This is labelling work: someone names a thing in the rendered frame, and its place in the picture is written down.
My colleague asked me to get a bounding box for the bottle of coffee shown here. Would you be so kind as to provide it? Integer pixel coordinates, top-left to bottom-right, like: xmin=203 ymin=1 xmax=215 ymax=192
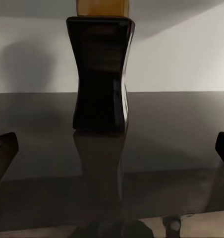
xmin=66 ymin=0 xmax=136 ymax=134

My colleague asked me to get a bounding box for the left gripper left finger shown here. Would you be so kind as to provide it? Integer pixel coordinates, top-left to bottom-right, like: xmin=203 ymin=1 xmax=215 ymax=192
xmin=0 ymin=132 xmax=19 ymax=180

